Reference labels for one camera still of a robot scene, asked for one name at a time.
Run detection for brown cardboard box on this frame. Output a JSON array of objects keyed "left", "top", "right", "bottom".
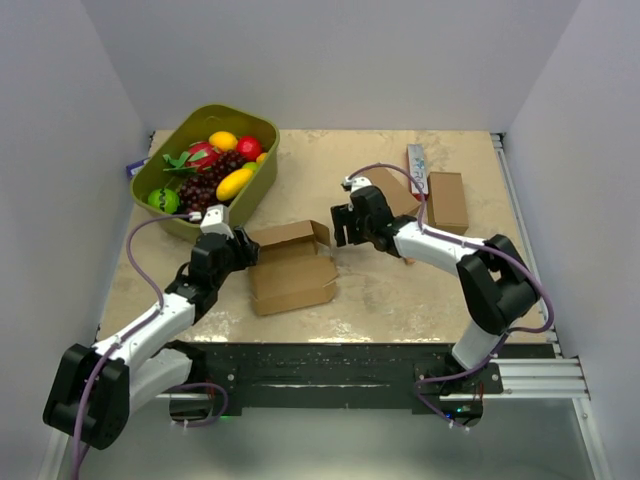
[{"left": 248, "top": 220, "right": 338, "bottom": 316}]

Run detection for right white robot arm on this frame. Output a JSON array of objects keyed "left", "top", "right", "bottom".
[{"left": 331, "top": 177, "right": 540, "bottom": 393}]

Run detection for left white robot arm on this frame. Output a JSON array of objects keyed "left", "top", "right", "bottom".
[{"left": 42, "top": 227, "right": 260, "bottom": 450}]

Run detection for closed brown box middle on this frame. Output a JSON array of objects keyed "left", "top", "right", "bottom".
[{"left": 362, "top": 168, "right": 420, "bottom": 217}]

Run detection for closed brown box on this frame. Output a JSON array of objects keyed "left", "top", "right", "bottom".
[
  {"left": 362, "top": 168, "right": 420, "bottom": 217},
  {"left": 427, "top": 172, "right": 469, "bottom": 235}
]

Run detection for toothpaste box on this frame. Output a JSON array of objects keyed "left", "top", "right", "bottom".
[{"left": 407, "top": 144, "right": 429, "bottom": 198}]

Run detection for closed brown box right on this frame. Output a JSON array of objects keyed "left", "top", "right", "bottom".
[{"left": 427, "top": 172, "right": 469, "bottom": 235}]

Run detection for dark red toy grapes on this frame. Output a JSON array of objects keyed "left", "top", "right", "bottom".
[{"left": 178, "top": 174, "right": 221, "bottom": 213}]

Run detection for yellow toy mango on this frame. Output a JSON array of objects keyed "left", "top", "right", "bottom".
[{"left": 216, "top": 168, "right": 254, "bottom": 202}]

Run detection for green toy watermelon ball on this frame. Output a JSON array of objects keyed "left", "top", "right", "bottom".
[{"left": 147, "top": 188, "right": 181, "bottom": 214}]

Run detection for purple toy grapes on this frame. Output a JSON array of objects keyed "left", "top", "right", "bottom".
[{"left": 209, "top": 150, "right": 248, "bottom": 183}]

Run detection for green plastic basket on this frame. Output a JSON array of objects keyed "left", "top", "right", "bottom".
[{"left": 130, "top": 105, "right": 279, "bottom": 241}]

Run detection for pink toy dragon fruit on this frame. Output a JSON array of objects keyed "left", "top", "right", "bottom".
[{"left": 184, "top": 141, "right": 222, "bottom": 174}]

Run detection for red toy apple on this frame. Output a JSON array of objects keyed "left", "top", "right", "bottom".
[{"left": 235, "top": 136, "right": 263, "bottom": 162}]

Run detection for yellow toy lemon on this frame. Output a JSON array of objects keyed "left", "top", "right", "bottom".
[{"left": 208, "top": 131, "right": 238, "bottom": 152}]

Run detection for blue white packet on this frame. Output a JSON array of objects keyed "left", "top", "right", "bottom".
[{"left": 125, "top": 157, "right": 149, "bottom": 180}]

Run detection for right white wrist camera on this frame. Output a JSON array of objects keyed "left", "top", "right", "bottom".
[{"left": 341, "top": 175, "right": 373, "bottom": 193}]

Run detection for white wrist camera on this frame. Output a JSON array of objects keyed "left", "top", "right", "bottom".
[
  {"left": 341, "top": 175, "right": 373, "bottom": 193},
  {"left": 200, "top": 204, "right": 233, "bottom": 238}
]

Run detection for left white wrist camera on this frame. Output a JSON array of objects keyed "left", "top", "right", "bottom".
[{"left": 200, "top": 204, "right": 233, "bottom": 238}]

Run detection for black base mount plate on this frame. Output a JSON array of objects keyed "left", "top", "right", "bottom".
[{"left": 169, "top": 342, "right": 503, "bottom": 427}]

